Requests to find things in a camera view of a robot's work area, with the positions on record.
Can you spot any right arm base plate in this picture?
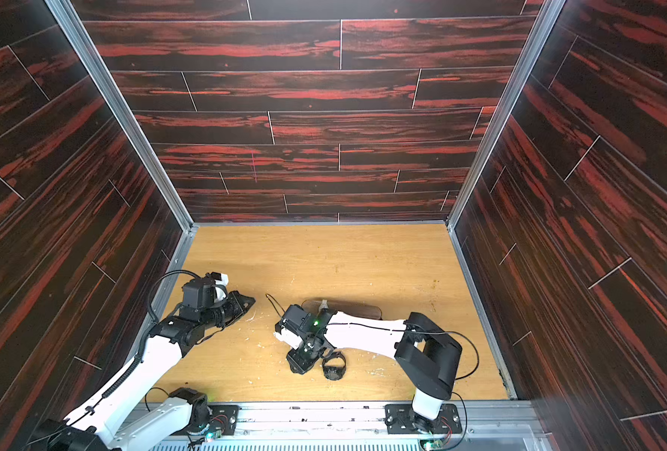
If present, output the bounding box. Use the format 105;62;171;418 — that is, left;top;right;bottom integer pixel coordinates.
384;403;463;435

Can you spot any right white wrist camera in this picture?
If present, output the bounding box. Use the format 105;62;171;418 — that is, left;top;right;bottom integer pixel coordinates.
275;328;303;350

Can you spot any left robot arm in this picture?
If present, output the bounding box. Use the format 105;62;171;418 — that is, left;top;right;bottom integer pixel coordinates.
26;272;256;450

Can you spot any dark wooden watch stand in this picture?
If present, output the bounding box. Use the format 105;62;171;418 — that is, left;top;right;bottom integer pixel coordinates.
302;299;382;321

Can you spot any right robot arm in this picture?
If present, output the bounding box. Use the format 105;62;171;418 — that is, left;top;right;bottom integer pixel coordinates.
275;304;462;433

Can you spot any black watch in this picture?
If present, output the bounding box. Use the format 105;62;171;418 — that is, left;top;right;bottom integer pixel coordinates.
321;351;347;381
298;353;318;374

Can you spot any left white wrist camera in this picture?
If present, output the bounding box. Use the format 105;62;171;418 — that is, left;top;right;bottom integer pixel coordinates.
206;272;228;302

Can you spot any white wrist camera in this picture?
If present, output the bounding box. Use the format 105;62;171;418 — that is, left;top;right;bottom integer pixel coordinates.
206;272;228;302
275;328;303;350

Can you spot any black cable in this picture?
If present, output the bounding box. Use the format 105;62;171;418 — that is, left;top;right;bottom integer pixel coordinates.
146;269;200;322
264;292;287;319

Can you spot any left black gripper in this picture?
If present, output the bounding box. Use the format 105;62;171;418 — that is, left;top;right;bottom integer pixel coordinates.
200;290;258;332

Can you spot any right black cable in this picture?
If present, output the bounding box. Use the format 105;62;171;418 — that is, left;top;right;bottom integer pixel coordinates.
264;292;287;319

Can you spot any left black cable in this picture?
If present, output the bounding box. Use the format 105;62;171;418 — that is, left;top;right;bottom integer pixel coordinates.
146;269;200;322

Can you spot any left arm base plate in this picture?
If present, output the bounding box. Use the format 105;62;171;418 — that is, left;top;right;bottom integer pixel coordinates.
200;404;241;440

